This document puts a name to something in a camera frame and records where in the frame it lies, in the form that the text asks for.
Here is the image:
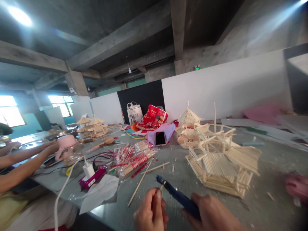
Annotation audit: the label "magenta power strip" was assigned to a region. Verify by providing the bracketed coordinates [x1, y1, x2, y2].
[78, 166, 107, 192]

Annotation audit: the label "person's right hand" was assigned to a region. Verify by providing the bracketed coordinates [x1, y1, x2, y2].
[182, 192, 244, 231]

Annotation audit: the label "white cable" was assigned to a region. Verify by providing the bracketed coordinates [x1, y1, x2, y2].
[54, 156, 85, 231]

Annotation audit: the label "pink round object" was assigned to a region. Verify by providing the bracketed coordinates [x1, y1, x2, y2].
[285, 173, 308, 201]

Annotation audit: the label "wooden spoon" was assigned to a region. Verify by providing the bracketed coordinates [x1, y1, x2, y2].
[85, 137, 115, 154]

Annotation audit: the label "black board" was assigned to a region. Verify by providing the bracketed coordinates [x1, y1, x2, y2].
[117, 80, 166, 125]

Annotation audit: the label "black cable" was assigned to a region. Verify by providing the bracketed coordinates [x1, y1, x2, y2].
[31, 154, 114, 177]

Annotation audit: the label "person's right fingers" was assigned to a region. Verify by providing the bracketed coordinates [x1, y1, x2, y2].
[182, 208, 201, 223]

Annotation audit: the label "wooden stick pagoda model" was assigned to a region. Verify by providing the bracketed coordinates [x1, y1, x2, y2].
[175, 101, 210, 150]

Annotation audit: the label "person's right thumb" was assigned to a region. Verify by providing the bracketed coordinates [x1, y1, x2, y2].
[191, 192, 211, 208]

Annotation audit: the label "person's left hand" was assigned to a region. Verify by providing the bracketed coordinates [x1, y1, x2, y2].
[133, 187, 169, 231]

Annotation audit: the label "small wooden pavilion models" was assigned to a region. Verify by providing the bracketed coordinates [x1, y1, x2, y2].
[75, 115, 109, 139]

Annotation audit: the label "red printed plastic bag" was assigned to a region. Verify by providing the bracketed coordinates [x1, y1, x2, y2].
[135, 104, 169, 131]

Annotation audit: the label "white tissue paper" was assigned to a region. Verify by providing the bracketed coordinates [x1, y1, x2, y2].
[79, 174, 120, 215]

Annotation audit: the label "blue cutting pliers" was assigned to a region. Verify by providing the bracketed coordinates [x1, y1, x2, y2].
[156, 175, 201, 221]

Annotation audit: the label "black phone in pink case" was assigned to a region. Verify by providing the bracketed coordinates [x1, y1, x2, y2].
[155, 131, 167, 146]

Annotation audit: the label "person's left thumb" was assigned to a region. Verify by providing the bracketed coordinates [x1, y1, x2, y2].
[156, 189, 167, 215]

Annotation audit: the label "person's left index finger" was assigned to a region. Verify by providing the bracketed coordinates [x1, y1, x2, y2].
[144, 187, 157, 211]

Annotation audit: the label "long bare wooden stick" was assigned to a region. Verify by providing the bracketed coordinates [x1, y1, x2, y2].
[127, 160, 153, 207]

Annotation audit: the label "light blue stick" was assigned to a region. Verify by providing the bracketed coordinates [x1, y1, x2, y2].
[241, 141, 265, 147]

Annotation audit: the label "window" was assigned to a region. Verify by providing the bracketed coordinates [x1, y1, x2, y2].
[47, 95, 74, 118]
[0, 95, 26, 128]

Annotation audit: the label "pink paper sheet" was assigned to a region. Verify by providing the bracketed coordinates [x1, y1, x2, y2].
[242, 103, 282, 126]

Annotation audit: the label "pile of red wrapped chopsticks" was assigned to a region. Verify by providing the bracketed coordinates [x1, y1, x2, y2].
[107, 140, 160, 179]

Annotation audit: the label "white tote bag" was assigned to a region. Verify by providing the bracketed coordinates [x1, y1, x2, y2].
[126, 102, 144, 125]

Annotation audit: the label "glass jar with pink lid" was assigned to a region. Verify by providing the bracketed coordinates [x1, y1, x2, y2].
[55, 134, 78, 167]

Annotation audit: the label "large wooden stick house model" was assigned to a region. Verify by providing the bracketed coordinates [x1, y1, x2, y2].
[185, 102, 263, 199]

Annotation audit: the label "white charger plug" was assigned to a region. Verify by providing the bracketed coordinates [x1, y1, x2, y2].
[82, 156, 96, 178]

